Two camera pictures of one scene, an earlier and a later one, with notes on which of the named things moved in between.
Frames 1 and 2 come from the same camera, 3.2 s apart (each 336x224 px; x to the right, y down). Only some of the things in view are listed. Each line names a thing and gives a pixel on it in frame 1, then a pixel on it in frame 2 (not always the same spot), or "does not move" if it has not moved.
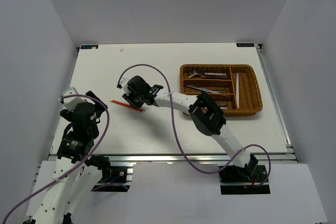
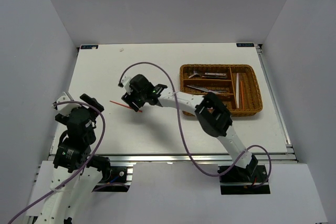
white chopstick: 237,89 does not move
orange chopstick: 126,105 -> 241,87
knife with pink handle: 205,89 does not move
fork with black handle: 209,77 does not move
